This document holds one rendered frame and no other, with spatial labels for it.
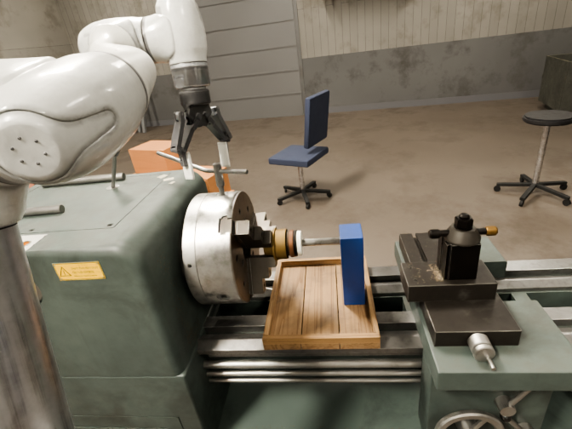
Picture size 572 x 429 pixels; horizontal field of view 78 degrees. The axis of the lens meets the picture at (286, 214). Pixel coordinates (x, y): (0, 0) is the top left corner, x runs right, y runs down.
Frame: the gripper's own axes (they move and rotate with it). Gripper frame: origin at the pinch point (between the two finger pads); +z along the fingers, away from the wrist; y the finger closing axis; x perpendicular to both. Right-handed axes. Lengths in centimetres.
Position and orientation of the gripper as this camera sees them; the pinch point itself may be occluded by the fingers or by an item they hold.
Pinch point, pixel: (208, 168)
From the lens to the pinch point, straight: 98.7
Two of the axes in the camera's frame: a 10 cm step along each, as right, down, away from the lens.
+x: 8.3, 1.0, -5.4
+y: -5.4, 3.4, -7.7
